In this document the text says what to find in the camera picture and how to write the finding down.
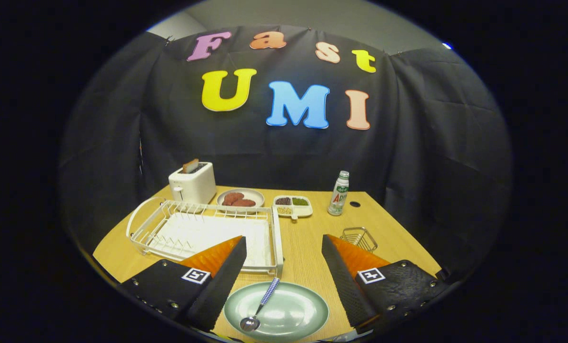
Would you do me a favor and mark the white drink bottle green label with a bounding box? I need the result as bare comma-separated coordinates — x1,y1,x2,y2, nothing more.
328,171,350,217

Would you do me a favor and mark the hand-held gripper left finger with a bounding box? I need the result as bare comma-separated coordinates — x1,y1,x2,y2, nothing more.
120,235,248,333

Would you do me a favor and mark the metal wire basket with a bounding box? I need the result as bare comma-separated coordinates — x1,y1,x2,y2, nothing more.
339,227,379,253

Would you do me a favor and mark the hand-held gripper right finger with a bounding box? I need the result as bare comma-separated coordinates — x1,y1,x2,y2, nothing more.
321,234,451,334

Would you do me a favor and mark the spoon with blue checked handle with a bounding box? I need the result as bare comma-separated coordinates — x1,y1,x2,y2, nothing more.
239,277,281,333

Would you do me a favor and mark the grey plate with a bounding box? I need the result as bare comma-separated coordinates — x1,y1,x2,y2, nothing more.
217,188,265,210

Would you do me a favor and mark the white divided tray with grains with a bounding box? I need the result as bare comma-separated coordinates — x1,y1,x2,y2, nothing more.
273,195,313,221

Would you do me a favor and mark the white wire dish rack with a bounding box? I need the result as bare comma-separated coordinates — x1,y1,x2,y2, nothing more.
126,197,284,279

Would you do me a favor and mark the white drip tray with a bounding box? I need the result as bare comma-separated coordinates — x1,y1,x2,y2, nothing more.
158,217,272,267

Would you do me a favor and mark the white toaster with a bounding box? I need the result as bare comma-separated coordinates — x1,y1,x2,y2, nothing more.
168,161,217,205

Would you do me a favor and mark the pale green plate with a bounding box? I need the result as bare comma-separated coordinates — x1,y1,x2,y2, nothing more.
223,281,330,343

